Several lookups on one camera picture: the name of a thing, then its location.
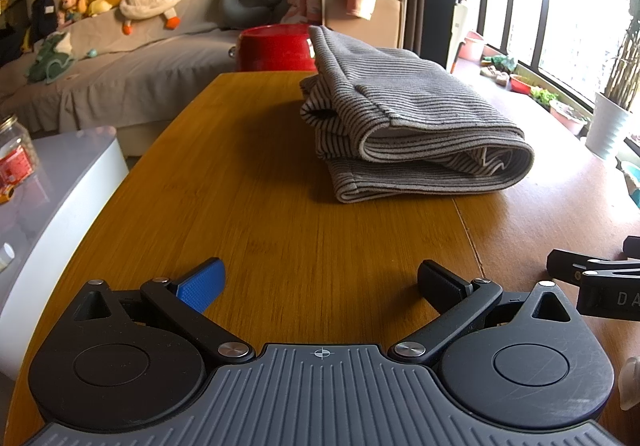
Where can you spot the small plush figures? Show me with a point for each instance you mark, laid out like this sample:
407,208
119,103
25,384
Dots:
75,1

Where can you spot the grey striped garment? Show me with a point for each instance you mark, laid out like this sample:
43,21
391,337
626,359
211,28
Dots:
415,106

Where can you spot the pink plastic basin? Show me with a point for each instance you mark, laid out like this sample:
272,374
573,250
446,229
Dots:
567,119

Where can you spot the white plant pot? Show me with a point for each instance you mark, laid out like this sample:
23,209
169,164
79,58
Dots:
607,126

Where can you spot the black bag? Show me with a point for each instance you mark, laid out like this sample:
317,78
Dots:
42,16

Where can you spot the bamboo plant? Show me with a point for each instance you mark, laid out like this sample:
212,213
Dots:
625,56

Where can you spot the white side table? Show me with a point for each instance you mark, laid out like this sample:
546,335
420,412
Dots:
65,206

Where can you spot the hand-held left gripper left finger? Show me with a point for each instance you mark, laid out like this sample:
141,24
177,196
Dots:
201,287

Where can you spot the glass jar red label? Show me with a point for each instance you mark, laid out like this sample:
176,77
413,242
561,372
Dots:
15,161

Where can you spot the green plush toy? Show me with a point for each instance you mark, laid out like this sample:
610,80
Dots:
50,59

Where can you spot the red plastic basin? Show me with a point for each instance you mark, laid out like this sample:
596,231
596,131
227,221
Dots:
521,85

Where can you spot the grey covered sofa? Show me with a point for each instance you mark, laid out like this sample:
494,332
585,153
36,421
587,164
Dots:
150,71

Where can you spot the person's right hand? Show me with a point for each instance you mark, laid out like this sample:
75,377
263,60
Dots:
631,386

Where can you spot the pink bucket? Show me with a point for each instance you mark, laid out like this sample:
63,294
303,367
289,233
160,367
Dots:
472,46

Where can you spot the green cloth on sill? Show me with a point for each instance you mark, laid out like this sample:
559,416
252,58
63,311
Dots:
500,62

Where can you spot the green seedling tray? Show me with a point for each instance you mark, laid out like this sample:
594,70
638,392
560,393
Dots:
544,96

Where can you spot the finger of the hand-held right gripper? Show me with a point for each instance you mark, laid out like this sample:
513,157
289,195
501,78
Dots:
610,298
567,263

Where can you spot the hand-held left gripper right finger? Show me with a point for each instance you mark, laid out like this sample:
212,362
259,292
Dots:
442,287

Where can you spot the small yellow plush toy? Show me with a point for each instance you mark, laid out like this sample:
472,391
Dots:
99,7

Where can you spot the blue plastic basin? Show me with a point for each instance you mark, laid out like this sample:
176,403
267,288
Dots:
632,183

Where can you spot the white upright vacuum cleaner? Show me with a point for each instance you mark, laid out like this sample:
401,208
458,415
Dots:
462,16

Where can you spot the red round stool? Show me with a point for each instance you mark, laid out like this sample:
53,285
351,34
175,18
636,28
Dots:
272,49

